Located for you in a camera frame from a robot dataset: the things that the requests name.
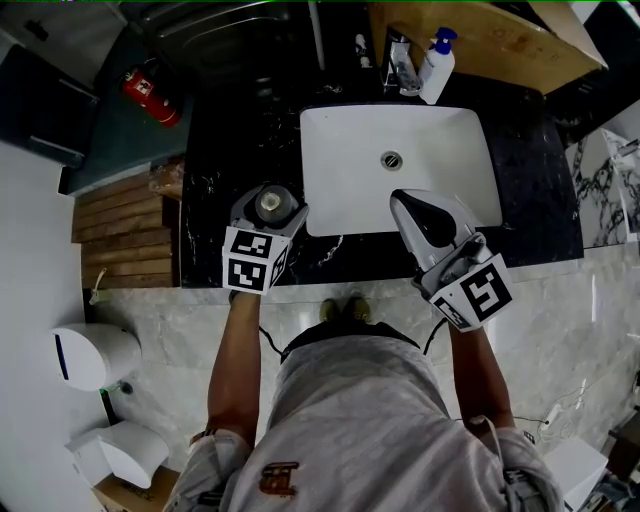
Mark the small white fitting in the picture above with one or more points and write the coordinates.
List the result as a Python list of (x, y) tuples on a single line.
[(362, 50)]

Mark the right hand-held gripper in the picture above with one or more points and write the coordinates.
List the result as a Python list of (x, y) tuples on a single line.
[(470, 290)]

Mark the clear bottle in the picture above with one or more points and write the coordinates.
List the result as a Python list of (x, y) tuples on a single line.
[(273, 202)]

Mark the person's right forearm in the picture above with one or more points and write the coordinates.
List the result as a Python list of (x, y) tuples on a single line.
[(480, 375)]

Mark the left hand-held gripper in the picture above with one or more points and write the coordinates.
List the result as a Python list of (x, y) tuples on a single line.
[(250, 265)]

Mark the dark grey cabinet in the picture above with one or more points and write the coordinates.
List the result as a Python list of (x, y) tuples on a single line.
[(45, 105)]

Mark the person's black shorts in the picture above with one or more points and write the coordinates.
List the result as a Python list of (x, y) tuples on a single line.
[(310, 337)]

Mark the person's left shoe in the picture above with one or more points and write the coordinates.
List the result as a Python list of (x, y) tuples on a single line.
[(329, 310)]

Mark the wooden slatted rack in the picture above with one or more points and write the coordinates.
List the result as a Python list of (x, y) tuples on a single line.
[(125, 240)]

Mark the stainless steel basin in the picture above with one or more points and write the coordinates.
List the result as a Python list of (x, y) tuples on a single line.
[(220, 35)]

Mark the person's shoe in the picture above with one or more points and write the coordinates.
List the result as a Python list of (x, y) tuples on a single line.
[(360, 309), (329, 310)]

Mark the chrome faucet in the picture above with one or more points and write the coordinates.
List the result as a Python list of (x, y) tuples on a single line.
[(400, 65)]

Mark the red fire extinguisher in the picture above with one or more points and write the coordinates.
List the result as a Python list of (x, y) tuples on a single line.
[(150, 95)]

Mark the white pipe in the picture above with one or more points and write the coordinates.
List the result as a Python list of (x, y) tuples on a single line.
[(316, 35)]

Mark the chrome sink drain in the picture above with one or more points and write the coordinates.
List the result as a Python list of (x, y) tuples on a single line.
[(391, 160)]

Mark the person's left forearm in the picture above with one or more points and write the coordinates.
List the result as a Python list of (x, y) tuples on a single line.
[(237, 360)]

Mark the white sink basin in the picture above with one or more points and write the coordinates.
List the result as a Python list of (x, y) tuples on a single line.
[(350, 190)]

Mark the black marble sink counter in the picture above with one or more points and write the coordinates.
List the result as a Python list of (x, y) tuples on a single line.
[(532, 200)]

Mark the person's grey patterned shirt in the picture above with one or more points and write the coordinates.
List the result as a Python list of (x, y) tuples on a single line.
[(360, 425)]

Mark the wooden shelf board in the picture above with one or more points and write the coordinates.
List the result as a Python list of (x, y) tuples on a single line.
[(500, 45)]

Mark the white round paper dispenser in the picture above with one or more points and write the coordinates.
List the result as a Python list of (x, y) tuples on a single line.
[(95, 355)]

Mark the marble patterned sample sheets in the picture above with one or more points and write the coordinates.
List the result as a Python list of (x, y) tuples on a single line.
[(600, 195)]

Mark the white box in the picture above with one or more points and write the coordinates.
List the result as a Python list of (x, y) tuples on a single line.
[(575, 465)]

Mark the cardboard box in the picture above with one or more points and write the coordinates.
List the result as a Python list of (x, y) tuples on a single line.
[(125, 495)]

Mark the person's right shoe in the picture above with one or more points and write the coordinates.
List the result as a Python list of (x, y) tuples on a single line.
[(360, 309)]

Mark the white blue pump soap dispenser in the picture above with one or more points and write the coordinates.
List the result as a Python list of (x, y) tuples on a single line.
[(436, 70)]

